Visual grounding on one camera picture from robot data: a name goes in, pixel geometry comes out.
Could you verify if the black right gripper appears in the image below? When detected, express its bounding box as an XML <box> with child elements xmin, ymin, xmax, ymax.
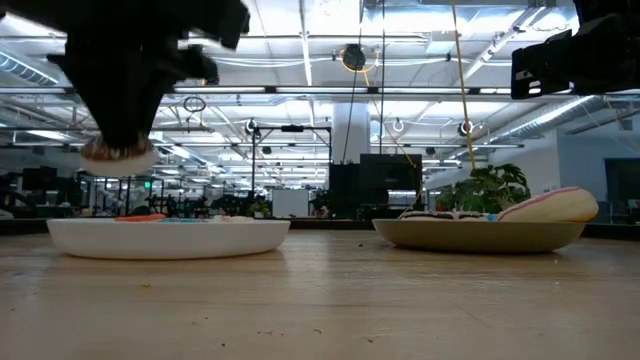
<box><xmin>510</xmin><ymin>0</ymin><xmax>640</xmax><ymax>100</ymax></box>

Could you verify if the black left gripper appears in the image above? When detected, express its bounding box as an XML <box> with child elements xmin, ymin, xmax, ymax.
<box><xmin>0</xmin><ymin>0</ymin><xmax>251</xmax><ymax>150</ymax></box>

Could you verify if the small chocolate donut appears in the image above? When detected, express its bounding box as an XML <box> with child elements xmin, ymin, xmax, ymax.
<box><xmin>78</xmin><ymin>135</ymin><xmax>160</xmax><ymax>178</ymax></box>

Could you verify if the small red donut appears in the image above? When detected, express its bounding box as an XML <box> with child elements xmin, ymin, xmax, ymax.
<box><xmin>113</xmin><ymin>213</ymin><xmax>167</xmax><ymax>223</ymax></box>

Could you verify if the large pink donut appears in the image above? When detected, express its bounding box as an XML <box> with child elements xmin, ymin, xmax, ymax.
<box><xmin>495</xmin><ymin>186</ymin><xmax>600</xmax><ymax>223</ymax></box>

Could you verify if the large chocolate donut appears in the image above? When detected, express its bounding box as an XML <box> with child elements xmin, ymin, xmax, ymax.
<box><xmin>399</xmin><ymin>210</ymin><xmax>489</xmax><ymax>222</ymax></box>

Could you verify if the white round plate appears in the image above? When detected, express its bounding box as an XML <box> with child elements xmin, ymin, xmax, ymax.
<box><xmin>46</xmin><ymin>215</ymin><xmax>292</xmax><ymax>261</ymax></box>

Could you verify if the green leafy plant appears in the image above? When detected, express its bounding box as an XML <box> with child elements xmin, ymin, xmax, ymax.
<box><xmin>435</xmin><ymin>163</ymin><xmax>531</xmax><ymax>215</ymax></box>

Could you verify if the white board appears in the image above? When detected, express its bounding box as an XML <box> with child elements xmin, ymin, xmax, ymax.
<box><xmin>272</xmin><ymin>188</ymin><xmax>310</xmax><ymax>219</ymax></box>

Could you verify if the grey-green round plate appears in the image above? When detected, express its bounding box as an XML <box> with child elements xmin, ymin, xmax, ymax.
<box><xmin>372</xmin><ymin>218</ymin><xmax>587</xmax><ymax>254</ymax></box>

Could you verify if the yellow cable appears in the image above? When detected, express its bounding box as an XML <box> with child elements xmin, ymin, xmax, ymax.
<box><xmin>449</xmin><ymin>0</ymin><xmax>477</xmax><ymax>171</ymax></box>

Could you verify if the black gantry frame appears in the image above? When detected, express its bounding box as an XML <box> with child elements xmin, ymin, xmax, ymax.
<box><xmin>249</xmin><ymin>124</ymin><xmax>332</xmax><ymax>201</ymax></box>

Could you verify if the black hanging cable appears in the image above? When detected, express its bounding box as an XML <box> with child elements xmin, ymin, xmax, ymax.
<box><xmin>379</xmin><ymin>0</ymin><xmax>386</xmax><ymax>156</ymax></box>

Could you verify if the black hanging cable reel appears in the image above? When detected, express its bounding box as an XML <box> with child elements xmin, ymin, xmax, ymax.
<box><xmin>339</xmin><ymin>43</ymin><xmax>369</xmax><ymax>72</ymax></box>

